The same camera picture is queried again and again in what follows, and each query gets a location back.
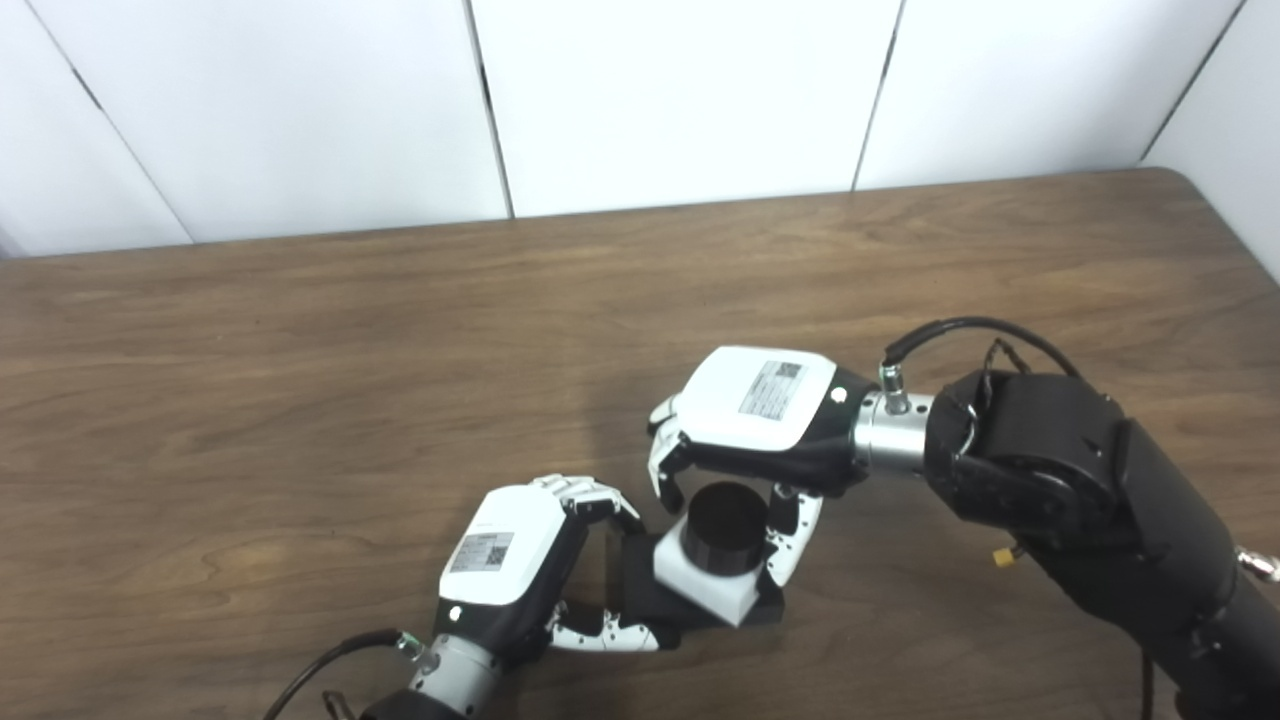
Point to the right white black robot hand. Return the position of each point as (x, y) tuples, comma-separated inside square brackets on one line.
[(770, 410)]

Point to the white square piece with hole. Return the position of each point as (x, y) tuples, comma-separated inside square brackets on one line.
[(710, 595)]

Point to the black peg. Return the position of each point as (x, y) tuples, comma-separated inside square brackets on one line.
[(725, 525)]

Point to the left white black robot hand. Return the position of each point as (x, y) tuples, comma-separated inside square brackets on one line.
[(510, 555)]

